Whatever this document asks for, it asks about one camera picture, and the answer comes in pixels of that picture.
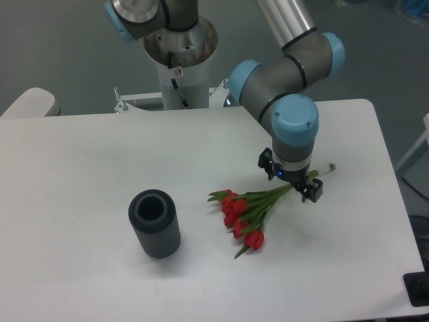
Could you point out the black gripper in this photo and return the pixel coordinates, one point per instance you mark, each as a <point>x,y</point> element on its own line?
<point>310,189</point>

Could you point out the red tulip bouquet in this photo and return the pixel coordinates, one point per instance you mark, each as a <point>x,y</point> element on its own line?
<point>246,214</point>

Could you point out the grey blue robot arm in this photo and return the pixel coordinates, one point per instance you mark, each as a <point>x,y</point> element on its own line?
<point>272,95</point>

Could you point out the dark grey ribbed vase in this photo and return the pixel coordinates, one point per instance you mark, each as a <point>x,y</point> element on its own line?
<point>152,214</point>

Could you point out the black object at table edge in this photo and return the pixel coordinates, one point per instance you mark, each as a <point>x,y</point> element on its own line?
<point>416,284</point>

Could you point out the blue items top right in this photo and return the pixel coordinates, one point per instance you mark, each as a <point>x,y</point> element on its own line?
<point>415,11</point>

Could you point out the white chair armrest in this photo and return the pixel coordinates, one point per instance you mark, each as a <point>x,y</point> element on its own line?
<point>34,102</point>

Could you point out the white pedestal base bracket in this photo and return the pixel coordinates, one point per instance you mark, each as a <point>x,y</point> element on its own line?
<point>215,98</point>

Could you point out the white furniture frame right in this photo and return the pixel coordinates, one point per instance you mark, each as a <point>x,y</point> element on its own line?
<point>416,151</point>

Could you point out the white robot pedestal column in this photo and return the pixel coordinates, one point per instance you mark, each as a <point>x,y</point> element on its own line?
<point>182,58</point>

